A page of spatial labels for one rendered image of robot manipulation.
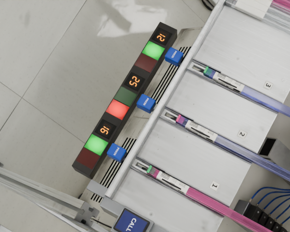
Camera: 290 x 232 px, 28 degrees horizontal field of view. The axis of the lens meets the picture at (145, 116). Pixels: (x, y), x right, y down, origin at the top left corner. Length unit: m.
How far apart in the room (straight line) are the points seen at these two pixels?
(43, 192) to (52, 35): 0.62
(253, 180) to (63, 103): 0.67
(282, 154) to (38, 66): 0.77
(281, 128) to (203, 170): 0.43
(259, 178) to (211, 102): 0.37
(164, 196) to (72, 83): 0.82
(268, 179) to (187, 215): 0.43
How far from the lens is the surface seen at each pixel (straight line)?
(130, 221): 0.99
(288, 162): 1.41
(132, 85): 1.12
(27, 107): 1.73
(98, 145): 1.09
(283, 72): 1.13
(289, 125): 1.46
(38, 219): 1.80
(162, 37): 1.16
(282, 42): 1.16
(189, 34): 1.86
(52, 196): 1.23
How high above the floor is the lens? 1.61
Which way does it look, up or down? 57 degrees down
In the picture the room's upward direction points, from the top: 97 degrees clockwise
